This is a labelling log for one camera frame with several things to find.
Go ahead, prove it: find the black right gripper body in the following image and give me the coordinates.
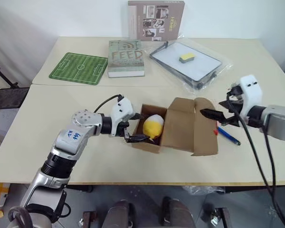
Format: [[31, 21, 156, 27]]
[[221, 85, 247, 127]]

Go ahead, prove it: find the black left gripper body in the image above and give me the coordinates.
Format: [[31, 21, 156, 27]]
[[114, 118, 132, 143]]

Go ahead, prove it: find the yellow and white plush item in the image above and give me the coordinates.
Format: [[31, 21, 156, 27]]
[[142, 114, 164, 141]]

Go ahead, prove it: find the blue pen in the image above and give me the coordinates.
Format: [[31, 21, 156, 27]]
[[217, 125, 242, 146]]

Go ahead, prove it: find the brown cardboard box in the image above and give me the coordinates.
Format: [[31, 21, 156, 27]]
[[131, 97, 219, 157]]

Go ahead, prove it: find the brown photo album box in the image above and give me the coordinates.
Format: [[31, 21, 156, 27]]
[[127, 0, 186, 42]]

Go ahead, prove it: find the whiteboard in plastic bag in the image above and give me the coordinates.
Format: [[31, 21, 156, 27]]
[[144, 35, 234, 96]]

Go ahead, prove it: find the black framed whiteboard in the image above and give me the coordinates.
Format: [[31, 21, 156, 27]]
[[149, 41, 223, 91]]

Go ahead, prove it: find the thick FEED book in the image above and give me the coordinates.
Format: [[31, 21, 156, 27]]
[[107, 40, 146, 78]]

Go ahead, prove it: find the yellow sponge eraser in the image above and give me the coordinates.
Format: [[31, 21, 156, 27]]
[[178, 53, 197, 64]]

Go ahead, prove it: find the green soccer field mat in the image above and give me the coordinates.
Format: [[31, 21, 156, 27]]
[[48, 52, 108, 86]]

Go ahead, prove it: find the crumpled clear plastic wrap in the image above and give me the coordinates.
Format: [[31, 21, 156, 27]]
[[182, 184, 226, 196]]

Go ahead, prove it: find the dark rounded shape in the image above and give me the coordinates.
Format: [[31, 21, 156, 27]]
[[106, 199, 136, 228], [162, 196, 196, 228]]

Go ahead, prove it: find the black tripod stand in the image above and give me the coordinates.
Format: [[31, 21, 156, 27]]
[[0, 61, 19, 89]]

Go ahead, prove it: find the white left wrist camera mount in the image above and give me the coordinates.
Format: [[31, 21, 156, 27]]
[[109, 97, 134, 138]]

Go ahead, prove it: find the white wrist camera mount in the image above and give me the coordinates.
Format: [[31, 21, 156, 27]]
[[109, 97, 134, 138], [239, 74, 263, 122]]

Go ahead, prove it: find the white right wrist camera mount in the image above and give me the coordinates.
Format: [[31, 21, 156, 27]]
[[239, 74, 263, 122]]

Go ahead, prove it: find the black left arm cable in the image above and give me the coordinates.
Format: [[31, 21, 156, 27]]
[[93, 94, 124, 114]]

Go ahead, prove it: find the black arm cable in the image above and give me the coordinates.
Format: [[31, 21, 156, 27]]
[[93, 94, 124, 114], [226, 92, 285, 228]]

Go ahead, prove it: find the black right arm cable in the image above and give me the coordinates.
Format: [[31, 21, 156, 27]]
[[226, 92, 285, 228]]

